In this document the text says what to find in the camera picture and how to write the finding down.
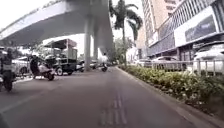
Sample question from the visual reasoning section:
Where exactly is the person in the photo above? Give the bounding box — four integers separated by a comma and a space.
28, 54, 41, 80
0, 47, 16, 82
99, 52, 110, 68

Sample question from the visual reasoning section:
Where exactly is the grey kerb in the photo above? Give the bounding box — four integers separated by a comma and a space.
115, 66, 224, 128

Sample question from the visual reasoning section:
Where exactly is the white car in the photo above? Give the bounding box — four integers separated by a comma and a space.
191, 41, 224, 75
11, 56, 33, 76

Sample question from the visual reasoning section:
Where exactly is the green tree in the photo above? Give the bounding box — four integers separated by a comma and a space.
113, 36, 135, 65

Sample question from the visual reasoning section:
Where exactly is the pale car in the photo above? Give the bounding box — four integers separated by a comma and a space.
132, 58, 153, 68
151, 55, 188, 72

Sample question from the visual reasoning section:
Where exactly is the tall tan building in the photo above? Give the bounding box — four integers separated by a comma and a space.
141, 0, 183, 42

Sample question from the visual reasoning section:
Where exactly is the vehicle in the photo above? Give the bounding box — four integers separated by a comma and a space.
76, 58, 101, 72

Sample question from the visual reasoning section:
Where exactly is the white railing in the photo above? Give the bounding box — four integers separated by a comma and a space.
151, 58, 224, 77

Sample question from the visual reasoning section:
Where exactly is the dark building with sign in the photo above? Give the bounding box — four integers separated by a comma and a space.
146, 0, 224, 63

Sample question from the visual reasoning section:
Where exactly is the white scooter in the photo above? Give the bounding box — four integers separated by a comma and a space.
34, 62, 57, 82

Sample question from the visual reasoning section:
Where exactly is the low green hedge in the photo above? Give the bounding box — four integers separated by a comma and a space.
117, 63, 224, 112

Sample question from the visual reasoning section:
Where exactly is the concrete flyover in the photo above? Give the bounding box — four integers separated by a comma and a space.
0, 0, 116, 73

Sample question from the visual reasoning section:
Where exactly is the grey asphalt road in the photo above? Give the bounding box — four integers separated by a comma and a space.
0, 66, 224, 128

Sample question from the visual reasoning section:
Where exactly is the small truck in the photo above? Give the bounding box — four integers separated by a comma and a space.
42, 38, 80, 77

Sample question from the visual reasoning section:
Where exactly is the dark motorcycle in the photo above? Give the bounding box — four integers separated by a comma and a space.
0, 71, 16, 93

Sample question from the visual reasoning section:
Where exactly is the palm tree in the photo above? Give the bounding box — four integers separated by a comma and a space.
108, 0, 144, 68

